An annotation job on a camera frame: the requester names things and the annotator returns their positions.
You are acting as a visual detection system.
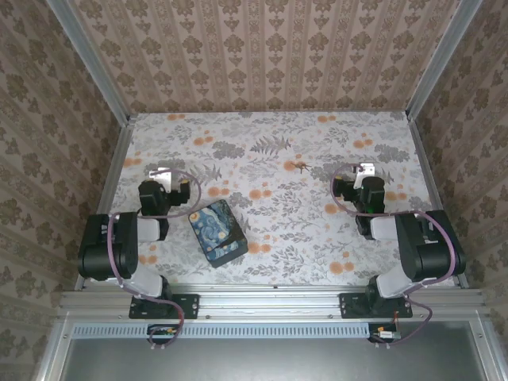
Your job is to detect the starry night tin box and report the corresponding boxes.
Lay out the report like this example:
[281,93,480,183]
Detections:
[187,199,248,269]

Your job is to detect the small connector board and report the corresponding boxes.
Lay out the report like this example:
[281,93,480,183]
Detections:
[147,323,180,345]
[368,321,402,344]

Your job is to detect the grey metal sheet panel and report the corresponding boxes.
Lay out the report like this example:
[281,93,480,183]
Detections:
[63,337,485,381]

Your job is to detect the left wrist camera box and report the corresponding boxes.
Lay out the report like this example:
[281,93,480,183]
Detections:
[148,167,173,194]

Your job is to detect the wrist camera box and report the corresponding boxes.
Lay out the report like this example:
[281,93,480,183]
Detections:
[148,167,173,194]
[354,162,376,191]

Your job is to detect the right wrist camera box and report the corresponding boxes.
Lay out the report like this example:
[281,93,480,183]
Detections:
[354,162,376,191]

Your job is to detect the aluminium table side rail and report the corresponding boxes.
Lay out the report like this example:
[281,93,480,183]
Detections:
[408,118,470,289]
[75,114,136,291]

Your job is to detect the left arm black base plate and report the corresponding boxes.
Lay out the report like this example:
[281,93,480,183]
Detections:
[129,293,199,320]

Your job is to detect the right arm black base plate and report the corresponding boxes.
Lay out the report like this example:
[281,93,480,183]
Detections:
[339,292,414,320]

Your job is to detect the aluminium mounting rail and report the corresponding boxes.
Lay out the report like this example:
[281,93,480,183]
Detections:
[59,284,488,321]

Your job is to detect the aluminium frame post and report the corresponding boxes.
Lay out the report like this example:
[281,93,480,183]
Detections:
[45,0,134,125]
[405,0,485,120]

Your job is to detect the grey slotted cable duct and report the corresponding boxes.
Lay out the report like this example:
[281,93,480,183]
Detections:
[72,321,372,340]

